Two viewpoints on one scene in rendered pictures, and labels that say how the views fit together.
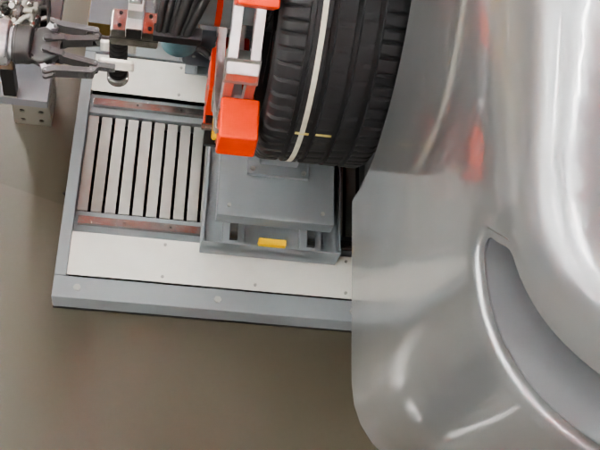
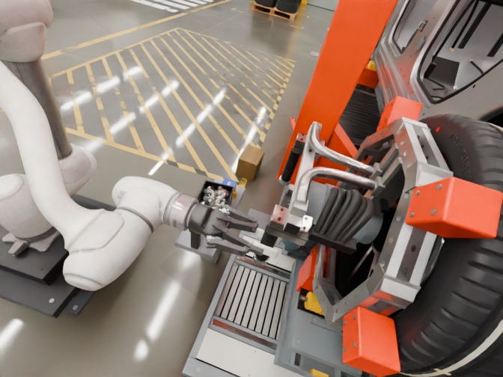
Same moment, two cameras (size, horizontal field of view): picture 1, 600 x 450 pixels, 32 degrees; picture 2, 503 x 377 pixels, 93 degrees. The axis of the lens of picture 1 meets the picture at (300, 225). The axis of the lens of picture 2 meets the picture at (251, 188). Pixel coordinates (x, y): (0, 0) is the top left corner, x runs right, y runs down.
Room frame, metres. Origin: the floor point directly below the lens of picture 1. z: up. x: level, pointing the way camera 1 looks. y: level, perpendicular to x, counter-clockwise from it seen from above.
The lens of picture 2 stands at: (0.76, 0.38, 1.34)
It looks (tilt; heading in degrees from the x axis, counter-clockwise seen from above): 45 degrees down; 25
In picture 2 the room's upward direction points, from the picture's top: 15 degrees clockwise
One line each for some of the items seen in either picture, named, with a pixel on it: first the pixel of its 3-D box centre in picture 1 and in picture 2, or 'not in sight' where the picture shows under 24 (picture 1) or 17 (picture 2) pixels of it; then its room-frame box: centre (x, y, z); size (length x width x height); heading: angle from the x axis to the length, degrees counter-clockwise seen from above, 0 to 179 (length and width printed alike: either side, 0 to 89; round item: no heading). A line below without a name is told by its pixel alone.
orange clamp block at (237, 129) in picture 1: (237, 127); (367, 340); (1.03, 0.18, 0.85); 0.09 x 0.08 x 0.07; 18
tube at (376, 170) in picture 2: not in sight; (347, 138); (1.39, 0.43, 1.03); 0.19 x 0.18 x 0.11; 108
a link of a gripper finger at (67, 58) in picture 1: (70, 59); (230, 237); (1.05, 0.54, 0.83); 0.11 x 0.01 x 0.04; 97
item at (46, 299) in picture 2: not in sight; (61, 253); (0.82, 1.30, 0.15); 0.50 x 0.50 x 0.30; 20
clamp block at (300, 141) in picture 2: not in sight; (308, 146); (1.43, 0.53, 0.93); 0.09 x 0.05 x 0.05; 108
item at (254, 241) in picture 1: (273, 168); (320, 318); (1.38, 0.12, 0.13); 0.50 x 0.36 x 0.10; 18
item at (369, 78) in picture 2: not in sight; (358, 63); (3.70, 0.89, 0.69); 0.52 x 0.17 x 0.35; 108
